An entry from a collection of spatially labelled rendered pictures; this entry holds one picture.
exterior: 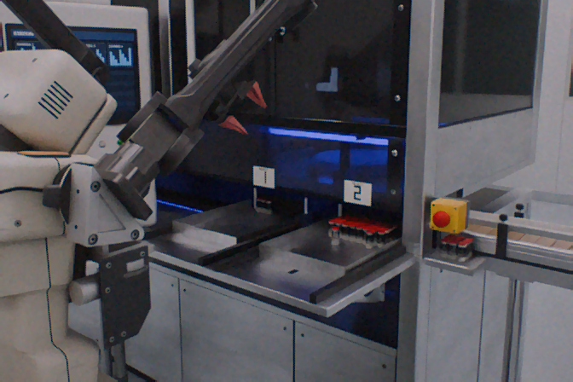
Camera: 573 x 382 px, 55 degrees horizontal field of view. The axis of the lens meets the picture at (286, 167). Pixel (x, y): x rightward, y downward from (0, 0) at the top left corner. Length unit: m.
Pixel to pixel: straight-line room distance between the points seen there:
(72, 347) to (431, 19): 1.03
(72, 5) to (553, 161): 5.06
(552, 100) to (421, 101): 4.67
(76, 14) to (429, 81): 1.08
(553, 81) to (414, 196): 4.67
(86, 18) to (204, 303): 1.04
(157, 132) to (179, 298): 1.35
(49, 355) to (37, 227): 0.23
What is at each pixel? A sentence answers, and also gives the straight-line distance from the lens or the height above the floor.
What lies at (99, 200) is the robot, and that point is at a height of 1.18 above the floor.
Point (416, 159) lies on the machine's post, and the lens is 1.41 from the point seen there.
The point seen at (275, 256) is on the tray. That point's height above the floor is 0.89.
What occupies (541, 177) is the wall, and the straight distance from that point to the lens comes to 6.13.
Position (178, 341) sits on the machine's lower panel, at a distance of 2.25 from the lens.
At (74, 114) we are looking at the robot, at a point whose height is 1.29.
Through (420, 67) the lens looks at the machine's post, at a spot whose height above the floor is 1.36.
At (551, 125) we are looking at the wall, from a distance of 6.04.
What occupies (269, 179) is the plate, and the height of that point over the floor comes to 1.02.
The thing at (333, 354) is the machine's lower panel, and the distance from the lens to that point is 1.73.
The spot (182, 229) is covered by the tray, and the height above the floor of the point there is 0.90.
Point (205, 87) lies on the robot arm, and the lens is 0.90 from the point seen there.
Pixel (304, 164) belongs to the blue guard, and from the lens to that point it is 1.60.
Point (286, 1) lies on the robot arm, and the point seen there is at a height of 1.47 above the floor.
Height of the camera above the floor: 1.36
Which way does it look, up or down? 11 degrees down
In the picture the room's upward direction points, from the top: straight up
